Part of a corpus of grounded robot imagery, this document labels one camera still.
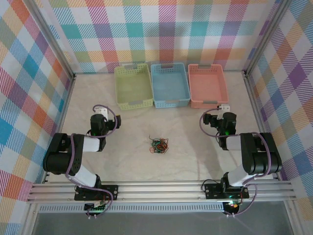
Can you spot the pile of coloured rubber bands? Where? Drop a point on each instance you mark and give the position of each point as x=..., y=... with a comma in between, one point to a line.
x=156, y=147

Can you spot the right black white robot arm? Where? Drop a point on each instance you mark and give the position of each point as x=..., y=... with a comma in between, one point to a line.
x=264, y=159

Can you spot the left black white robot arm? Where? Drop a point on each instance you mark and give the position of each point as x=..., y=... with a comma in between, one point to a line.
x=58, y=161

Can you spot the pink plastic basket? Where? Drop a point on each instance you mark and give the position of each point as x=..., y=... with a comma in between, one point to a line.
x=207, y=84

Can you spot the green plastic basket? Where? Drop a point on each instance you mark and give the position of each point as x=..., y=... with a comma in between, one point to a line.
x=133, y=85

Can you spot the blue plastic basket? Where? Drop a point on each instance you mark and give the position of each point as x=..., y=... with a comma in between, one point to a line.
x=170, y=84

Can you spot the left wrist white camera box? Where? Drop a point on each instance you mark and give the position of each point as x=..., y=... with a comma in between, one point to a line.
x=102, y=112

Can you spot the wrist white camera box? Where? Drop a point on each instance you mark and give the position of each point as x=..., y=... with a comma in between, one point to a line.
x=102, y=112
x=225, y=107

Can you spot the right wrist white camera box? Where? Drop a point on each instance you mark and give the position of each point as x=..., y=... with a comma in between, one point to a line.
x=225, y=107

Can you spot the aluminium floor rail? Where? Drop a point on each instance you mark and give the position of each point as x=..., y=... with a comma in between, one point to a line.
x=253, y=98
x=64, y=110

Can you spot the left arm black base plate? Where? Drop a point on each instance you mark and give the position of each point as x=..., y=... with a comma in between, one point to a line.
x=110, y=192

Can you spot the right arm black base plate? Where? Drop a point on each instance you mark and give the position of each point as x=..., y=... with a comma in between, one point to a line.
x=212, y=191

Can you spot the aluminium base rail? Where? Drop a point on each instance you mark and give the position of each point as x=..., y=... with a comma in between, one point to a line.
x=159, y=189

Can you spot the aluminium frame post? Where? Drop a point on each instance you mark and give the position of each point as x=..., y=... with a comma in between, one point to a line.
x=54, y=41
x=265, y=36

